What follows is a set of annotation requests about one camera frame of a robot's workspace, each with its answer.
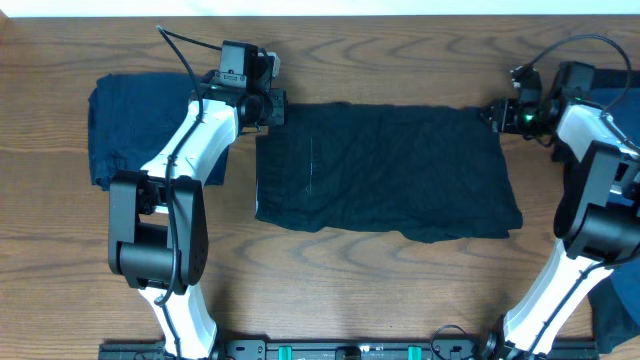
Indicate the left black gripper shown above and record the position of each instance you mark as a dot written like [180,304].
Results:
[277,98]

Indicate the black shorts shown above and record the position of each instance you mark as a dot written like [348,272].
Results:
[431,173]

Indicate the folded navy blue garment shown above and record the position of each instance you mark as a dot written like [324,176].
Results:
[131,117]

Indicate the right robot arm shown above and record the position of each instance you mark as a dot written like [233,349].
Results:
[596,224]

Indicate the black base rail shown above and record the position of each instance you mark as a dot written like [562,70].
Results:
[260,350]

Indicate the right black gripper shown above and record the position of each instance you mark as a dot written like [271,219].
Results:
[503,119]

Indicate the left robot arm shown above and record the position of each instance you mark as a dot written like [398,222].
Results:
[158,235]

